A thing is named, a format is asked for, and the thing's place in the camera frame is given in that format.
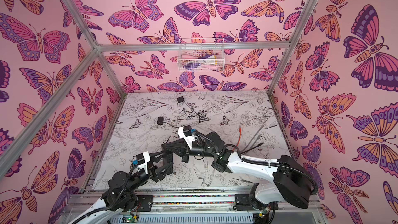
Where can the black power adapter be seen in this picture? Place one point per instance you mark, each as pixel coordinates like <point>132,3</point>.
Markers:
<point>192,112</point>
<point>161,121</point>

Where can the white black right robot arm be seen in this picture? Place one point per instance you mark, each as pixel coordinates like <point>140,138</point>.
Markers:
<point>285,179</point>

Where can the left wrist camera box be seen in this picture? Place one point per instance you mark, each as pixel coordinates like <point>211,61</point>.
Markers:
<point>142,161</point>

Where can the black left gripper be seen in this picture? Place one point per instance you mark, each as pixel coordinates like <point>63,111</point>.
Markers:
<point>153,174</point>

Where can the black network switch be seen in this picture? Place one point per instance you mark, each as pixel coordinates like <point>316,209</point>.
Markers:
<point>167,162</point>

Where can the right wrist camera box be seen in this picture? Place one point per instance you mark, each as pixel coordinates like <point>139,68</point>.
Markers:
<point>186,132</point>

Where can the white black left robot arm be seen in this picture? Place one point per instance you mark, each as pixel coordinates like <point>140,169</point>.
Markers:
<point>121,195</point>

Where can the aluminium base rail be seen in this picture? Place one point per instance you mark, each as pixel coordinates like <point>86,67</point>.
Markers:
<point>211,206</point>

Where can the white wire basket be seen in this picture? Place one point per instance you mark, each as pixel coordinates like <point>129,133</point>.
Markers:
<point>201,54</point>

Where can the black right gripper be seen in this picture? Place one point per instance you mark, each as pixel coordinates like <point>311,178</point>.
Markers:
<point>186,146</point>

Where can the aluminium frame post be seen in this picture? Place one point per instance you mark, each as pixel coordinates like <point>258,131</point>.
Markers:
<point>80,21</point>

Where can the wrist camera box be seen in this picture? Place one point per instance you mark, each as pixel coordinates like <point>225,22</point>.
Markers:
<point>142,161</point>
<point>186,132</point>

